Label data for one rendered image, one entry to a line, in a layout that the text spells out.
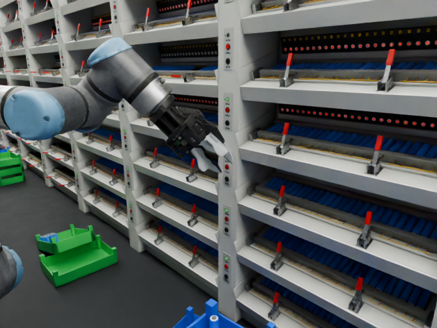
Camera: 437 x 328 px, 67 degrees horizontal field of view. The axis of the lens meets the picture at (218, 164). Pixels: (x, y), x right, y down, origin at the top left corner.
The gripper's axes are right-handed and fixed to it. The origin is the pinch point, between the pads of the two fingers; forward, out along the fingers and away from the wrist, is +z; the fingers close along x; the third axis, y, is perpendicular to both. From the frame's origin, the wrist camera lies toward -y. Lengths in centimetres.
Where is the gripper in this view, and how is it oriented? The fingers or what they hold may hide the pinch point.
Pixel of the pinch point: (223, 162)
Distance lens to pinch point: 80.7
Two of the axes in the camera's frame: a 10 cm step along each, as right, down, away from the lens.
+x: 7.1, -5.8, -4.1
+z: 6.9, 6.8, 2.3
